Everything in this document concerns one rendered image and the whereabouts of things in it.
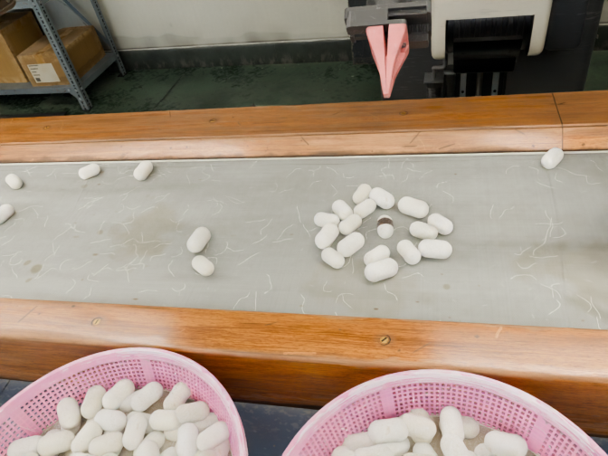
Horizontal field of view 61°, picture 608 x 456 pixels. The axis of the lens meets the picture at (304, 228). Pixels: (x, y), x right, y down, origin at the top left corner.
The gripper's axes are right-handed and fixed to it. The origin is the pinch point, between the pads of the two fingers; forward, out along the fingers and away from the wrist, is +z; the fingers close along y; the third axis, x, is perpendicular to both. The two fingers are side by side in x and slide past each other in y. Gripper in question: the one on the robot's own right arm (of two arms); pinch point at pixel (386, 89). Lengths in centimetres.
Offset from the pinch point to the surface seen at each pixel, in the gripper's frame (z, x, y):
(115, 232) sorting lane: 18.2, 0.1, -35.7
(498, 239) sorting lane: 17.9, 0.5, 12.9
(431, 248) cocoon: 19.4, -3.2, 5.7
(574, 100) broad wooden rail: -3.1, 15.1, 24.4
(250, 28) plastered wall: -107, 178, -90
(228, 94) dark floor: -69, 172, -96
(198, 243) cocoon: 19.7, -3.3, -21.7
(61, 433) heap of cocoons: 39, -18, -27
